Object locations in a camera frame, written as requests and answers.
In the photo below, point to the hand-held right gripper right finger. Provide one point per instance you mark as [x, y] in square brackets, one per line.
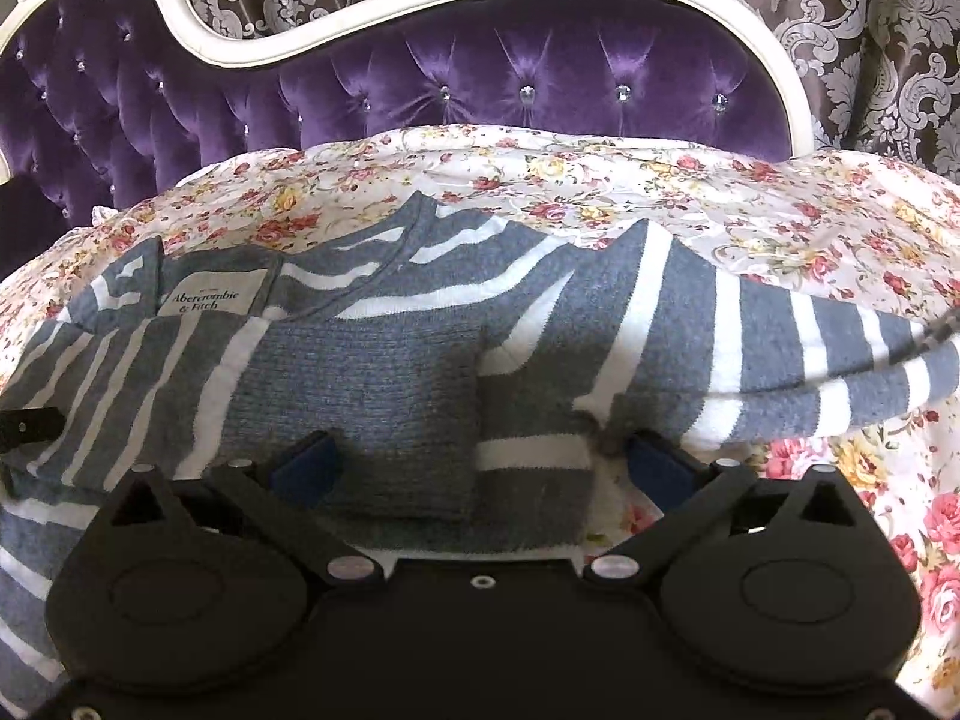
[660, 469]

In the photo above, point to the grey white striped sweater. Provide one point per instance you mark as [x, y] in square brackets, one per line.
[390, 375]

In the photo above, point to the floral bed sheet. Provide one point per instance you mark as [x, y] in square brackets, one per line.
[675, 187]

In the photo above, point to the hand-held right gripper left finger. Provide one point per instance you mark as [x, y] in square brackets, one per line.
[304, 469]

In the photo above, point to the purple tufted bed headboard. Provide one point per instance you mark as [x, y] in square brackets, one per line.
[525, 52]

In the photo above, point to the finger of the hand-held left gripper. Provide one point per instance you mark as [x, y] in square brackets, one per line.
[30, 427]

